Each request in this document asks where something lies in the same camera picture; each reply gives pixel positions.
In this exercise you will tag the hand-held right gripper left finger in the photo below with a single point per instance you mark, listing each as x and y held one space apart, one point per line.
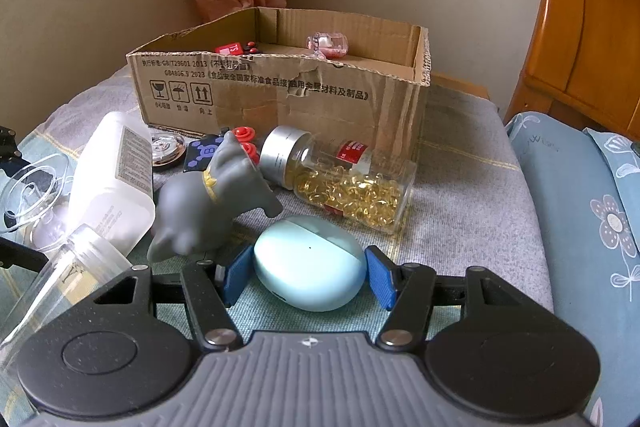
236 277

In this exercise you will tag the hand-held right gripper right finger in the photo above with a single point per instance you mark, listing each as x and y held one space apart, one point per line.
382 279

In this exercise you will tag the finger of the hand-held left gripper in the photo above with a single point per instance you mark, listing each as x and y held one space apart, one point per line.
9 147
20 256

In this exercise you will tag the light blue earbud case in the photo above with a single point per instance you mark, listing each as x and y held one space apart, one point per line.
310 262

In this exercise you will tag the brown cardboard box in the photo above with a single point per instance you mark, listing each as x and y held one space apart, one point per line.
280 107

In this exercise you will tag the clear plastic cup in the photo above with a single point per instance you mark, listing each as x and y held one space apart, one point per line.
82 252

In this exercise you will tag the grey cat figurine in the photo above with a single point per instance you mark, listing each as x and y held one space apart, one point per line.
200 207

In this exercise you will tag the clear capsule bottle silver cap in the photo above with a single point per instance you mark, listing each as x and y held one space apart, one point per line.
350 192

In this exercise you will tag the white rectangular plastic bottle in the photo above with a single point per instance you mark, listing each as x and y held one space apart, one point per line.
110 202

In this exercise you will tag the blue black toy car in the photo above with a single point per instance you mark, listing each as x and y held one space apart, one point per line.
200 153

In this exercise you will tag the red black toy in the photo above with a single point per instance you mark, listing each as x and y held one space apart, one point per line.
229 48

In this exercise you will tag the small clear pink bottle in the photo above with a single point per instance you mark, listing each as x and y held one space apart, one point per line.
330 42

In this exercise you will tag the light blue floral pillow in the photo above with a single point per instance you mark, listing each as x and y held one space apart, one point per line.
625 162

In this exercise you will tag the wooden headboard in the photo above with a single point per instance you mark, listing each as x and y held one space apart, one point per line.
590 32

